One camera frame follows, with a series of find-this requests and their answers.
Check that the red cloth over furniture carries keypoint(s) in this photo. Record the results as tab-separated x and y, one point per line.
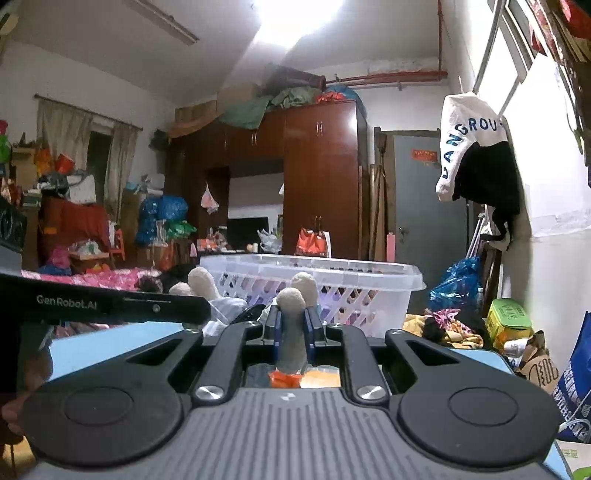
69	224

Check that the fluorescent ceiling lamp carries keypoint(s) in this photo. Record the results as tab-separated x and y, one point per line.
161	21

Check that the blue plastic bag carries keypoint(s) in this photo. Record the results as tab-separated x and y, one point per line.
455	284

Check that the pink printed blanket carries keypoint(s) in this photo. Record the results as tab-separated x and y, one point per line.
92	279

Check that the grey door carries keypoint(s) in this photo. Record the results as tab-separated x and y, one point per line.
429	207

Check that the red handbag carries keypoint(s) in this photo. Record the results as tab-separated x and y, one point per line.
310	242

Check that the green tin box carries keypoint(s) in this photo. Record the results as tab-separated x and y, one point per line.
508	318

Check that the orange packet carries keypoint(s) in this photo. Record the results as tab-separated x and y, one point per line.
286	379

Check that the cardboard boxes on wardrobe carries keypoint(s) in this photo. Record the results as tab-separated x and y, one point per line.
207	106

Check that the white printed hanging cloth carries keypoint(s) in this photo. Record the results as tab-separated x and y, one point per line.
461	134

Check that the green cloth bundle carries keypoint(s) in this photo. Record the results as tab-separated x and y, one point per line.
258	106

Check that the pink bottle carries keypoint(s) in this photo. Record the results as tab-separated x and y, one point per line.
391	247

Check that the black hanging garment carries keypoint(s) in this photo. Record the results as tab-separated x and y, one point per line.
489	180

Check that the pile of blue bags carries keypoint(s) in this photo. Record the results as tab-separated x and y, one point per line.
159	219

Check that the black television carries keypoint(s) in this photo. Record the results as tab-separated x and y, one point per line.
244	233

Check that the red door sticker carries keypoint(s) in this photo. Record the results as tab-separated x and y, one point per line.
424	155

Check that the pink hanging plastic bag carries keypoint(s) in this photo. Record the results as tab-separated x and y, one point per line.
209	199

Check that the person's left hand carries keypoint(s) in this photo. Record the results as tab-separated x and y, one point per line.
37	371

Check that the brown wooden wardrobe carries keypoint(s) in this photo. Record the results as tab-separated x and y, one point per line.
318	184

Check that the beige window curtains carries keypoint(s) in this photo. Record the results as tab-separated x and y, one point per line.
60	134

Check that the beige plush toy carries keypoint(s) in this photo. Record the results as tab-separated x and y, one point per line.
292	323

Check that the brown paper bag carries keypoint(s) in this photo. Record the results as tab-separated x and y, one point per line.
538	364

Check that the white plastic laundry basket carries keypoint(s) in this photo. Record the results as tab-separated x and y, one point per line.
351	281

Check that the blue printed shopping bag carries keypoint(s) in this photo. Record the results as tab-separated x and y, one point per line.
575	383

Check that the light blue mat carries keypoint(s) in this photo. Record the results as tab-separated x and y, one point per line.
92	341

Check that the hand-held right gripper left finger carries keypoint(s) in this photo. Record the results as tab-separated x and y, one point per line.
273	330

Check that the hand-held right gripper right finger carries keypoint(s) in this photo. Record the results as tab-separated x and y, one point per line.
310	330

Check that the red ceiling pipe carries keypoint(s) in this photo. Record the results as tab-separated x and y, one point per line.
392	76

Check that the colourful cloth pile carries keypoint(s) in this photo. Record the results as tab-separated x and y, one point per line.
443	330

